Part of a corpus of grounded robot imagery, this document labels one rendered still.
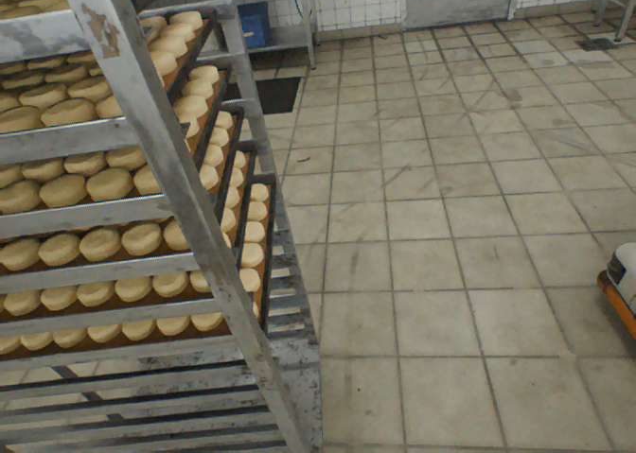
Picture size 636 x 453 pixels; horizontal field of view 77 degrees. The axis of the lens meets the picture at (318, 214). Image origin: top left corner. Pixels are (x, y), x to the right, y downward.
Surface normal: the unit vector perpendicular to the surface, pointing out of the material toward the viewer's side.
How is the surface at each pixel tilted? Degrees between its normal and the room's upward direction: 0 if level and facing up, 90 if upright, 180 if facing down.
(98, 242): 0
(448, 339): 0
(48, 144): 90
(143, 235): 0
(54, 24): 90
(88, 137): 90
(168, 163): 90
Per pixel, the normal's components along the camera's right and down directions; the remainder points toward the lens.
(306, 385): -0.13, -0.75
